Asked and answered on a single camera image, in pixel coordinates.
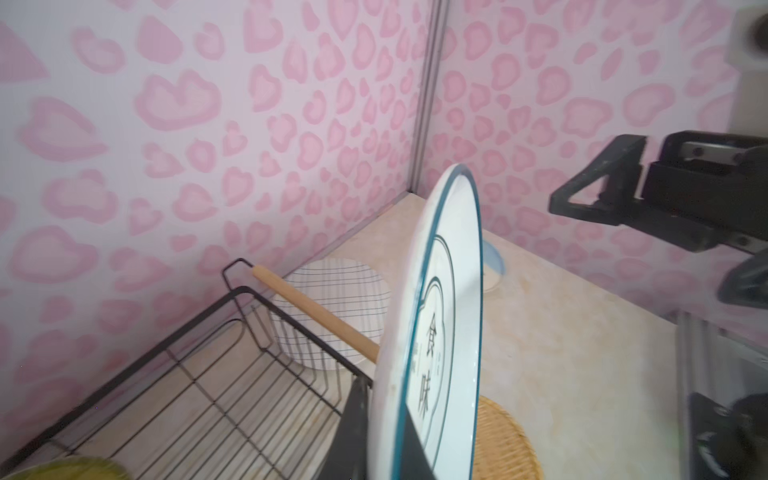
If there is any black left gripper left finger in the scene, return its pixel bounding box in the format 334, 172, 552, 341
315, 376, 371, 480

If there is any green woven bamboo tray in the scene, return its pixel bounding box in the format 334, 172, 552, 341
2, 456, 133, 480

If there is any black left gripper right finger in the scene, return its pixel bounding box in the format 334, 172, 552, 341
395, 413, 435, 480

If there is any tan woven bamboo tray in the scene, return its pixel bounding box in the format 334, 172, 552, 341
472, 396, 544, 480

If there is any white grid pattern plate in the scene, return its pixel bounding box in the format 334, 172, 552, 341
270, 257, 392, 376

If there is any cream and blue plate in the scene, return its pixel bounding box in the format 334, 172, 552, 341
482, 240, 506, 293

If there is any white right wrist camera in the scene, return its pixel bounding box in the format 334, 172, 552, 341
725, 1, 767, 137

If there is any white cloud motif plate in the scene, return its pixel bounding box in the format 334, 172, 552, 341
367, 164, 483, 479

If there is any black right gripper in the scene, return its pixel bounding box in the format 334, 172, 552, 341
548, 131, 767, 309

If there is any black wire dish rack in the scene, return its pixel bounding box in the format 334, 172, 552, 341
1, 285, 372, 479

